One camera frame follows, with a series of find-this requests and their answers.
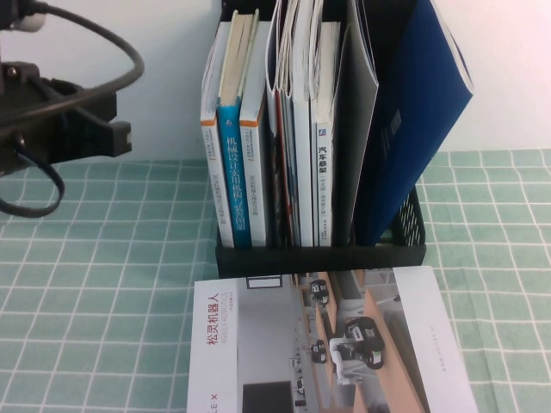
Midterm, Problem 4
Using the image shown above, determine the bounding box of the white automotive suspension book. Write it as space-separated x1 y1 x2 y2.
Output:
313 21 344 249

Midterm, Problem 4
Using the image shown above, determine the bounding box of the white book with orange band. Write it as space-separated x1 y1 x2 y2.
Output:
200 21 236 250
238 21 275 248

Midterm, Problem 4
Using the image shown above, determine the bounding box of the blue spine mechanical design book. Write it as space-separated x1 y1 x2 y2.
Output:
216 9 262 250

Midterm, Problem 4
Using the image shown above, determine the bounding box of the red spine magazine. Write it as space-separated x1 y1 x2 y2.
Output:
275 0 302 249

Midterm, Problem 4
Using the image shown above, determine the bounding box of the green checked tablecloth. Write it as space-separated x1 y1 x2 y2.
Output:
0 149 551 413

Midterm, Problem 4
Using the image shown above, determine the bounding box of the black mesh plastic book holder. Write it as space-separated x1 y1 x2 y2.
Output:
214 0 428 280

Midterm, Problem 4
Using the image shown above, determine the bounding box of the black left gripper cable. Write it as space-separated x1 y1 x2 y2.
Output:
0 0 146 219

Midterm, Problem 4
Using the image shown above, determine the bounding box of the white curled cover magazine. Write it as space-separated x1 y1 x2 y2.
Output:
265 0 286 249

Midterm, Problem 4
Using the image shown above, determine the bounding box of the blue cover robot brochure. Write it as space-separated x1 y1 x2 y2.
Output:
355 0 476 247

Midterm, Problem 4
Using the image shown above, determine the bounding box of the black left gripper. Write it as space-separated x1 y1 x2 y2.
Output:
0 61 133 176

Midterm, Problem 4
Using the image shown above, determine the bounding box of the dark grey brochure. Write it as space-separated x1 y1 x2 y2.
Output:
330 0 381 249

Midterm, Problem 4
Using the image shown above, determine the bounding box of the white spine magazine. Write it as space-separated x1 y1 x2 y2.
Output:
291 0 326 249

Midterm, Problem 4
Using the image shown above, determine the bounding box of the white AgileX robotics brochure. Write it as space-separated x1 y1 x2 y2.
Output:
186 265 480 413

